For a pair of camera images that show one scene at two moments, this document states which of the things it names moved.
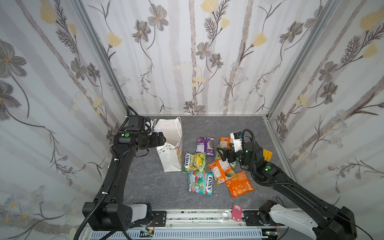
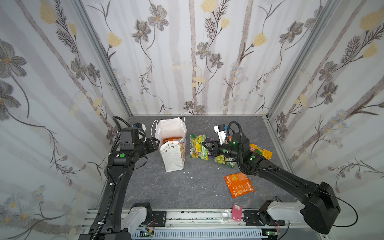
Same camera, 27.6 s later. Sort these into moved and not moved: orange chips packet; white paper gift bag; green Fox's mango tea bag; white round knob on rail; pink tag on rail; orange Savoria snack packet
Moved: green Fox's mango tea bag; orange Savoria snack packet
Not moved: orange chips packet; pink tag on rail; white round knob on rail; white paper gift bag
